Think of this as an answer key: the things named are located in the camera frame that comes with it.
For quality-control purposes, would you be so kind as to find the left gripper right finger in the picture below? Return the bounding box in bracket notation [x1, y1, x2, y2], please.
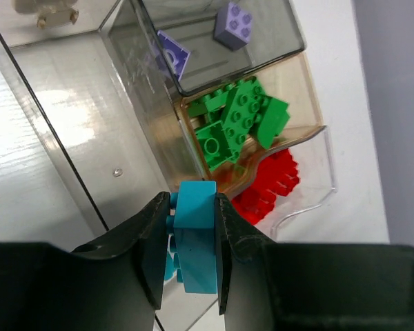
[215, 194, 414, 330]

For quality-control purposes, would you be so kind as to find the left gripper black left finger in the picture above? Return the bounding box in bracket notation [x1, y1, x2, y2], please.
[0, 192, 170, 330]

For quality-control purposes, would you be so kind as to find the cyan lego brick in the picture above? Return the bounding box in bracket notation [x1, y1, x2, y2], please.
[165, 181, 217, 294]

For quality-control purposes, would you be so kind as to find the green square lego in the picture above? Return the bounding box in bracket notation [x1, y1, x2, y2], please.
[195, 120, 240, 172]

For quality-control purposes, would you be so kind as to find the purple lego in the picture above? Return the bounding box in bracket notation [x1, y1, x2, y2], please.
[213, 1, 253, 51]
[153, 30, 190, 81]

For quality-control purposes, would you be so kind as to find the green curved lego brick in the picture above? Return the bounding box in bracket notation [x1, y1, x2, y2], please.
[250, 95, 290, 149]

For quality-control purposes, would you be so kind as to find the green lego plate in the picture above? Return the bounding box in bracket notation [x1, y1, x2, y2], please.
[220, 76, 265, 163]

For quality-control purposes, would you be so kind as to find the clear front container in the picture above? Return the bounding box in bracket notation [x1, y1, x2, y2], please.
[254, 126, 337, 241]

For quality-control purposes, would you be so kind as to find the clear long narrow container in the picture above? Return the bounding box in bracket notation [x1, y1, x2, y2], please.
[0, 1, 203, 249]

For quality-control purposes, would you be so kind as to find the tan amber middle container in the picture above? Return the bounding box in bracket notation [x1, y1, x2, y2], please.
[175, 52, 324, 198]

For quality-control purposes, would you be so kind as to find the dark smoked container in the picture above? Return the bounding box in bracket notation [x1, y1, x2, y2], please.
[108, 1, 306, 96]

